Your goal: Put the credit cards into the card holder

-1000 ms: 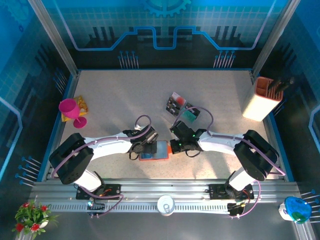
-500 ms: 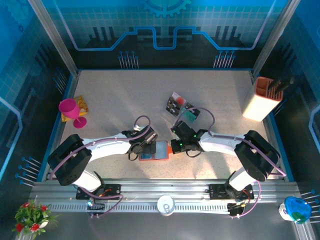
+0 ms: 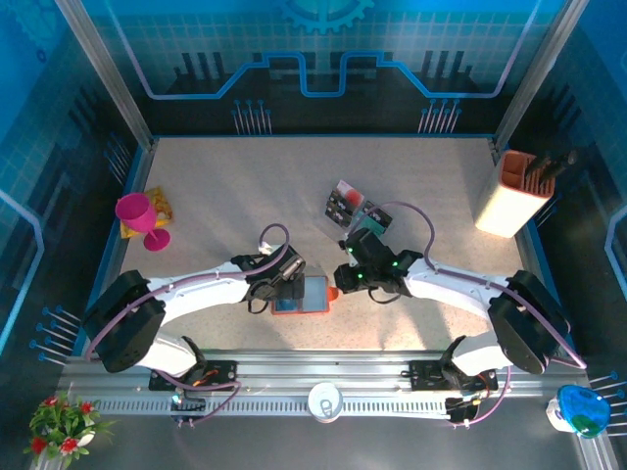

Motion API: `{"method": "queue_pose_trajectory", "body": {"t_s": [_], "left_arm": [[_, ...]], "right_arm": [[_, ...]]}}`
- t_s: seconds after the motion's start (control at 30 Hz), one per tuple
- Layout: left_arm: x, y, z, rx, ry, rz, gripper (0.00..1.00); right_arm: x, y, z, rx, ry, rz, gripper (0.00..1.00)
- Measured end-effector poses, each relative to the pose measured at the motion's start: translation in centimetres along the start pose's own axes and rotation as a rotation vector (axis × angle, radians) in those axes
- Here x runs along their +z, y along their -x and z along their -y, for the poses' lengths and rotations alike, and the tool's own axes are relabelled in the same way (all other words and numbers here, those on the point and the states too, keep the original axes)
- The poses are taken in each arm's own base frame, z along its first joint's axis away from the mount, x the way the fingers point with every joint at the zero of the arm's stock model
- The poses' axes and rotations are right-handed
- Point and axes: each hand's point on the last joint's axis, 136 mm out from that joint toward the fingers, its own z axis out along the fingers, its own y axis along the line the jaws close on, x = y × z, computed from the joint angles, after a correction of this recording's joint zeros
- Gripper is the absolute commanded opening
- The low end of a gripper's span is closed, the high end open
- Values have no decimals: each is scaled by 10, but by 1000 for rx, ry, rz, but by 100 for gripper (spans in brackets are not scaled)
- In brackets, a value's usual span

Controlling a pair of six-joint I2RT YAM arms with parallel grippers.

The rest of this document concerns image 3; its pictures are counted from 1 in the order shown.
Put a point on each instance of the orange card holder wallet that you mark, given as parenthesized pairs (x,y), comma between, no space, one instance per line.
(316,294)

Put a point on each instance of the teal credit card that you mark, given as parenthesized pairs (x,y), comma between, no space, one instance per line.
(372,226)

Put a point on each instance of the clear acrylic card stand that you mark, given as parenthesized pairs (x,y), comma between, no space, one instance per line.
(359,209)

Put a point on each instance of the black credit card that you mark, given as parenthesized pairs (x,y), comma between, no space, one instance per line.
(384,219)
(338,210)

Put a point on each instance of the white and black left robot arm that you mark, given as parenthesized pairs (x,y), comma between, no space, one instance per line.
(206,289)

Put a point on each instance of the white card with red circle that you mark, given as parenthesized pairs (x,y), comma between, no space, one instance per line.
(353,197)

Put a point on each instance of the beige utensil holder orange inside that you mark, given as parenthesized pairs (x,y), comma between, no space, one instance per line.
(504,210)

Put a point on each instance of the white tin can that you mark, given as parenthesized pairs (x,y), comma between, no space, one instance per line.
(324,401)

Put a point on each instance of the yellow snack packet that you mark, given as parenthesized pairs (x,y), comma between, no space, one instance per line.
(164,203)

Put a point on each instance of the pink plastic goblet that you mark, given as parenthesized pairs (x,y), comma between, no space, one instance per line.
(137,213)

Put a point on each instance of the artificial plant with red flowers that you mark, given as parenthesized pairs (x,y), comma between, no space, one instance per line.
(59,431)

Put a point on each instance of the blue and white globe ornament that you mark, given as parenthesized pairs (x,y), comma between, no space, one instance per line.
(583,408)

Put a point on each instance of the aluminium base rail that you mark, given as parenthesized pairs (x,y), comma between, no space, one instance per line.
(323,367)

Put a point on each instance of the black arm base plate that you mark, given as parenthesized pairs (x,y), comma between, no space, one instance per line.
(423,374)
(223,369)

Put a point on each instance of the aluminium frame post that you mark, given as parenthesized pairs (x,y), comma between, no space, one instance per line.
(105,73)
(534,73)

